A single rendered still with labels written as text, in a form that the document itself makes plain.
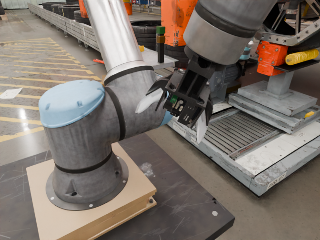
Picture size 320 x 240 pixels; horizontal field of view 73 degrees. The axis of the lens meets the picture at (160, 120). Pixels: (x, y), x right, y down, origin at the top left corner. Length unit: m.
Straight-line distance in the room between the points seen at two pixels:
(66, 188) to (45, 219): 0.08
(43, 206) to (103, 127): 0.26
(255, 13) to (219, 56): 0.06
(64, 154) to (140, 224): 0.27
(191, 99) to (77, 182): 0.37
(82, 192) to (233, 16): 0.50
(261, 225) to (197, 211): 0.46
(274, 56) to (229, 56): 1.11
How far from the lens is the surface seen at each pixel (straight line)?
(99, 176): 0.59
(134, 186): 0.64
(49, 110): 0.50
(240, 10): 0.29
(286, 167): 1.27
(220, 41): 0.30
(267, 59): 1.45
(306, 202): 1.26
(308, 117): 1.61
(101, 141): 0.54
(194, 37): 0.31
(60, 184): 0.62
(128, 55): 0.61
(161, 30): 1.31
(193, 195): 0.71
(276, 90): 1.64
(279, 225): 1.11
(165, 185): 0.73
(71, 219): 0.60
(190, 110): 0.35
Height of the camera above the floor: 0.84
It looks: 31 degrees down
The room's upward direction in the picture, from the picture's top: straight up
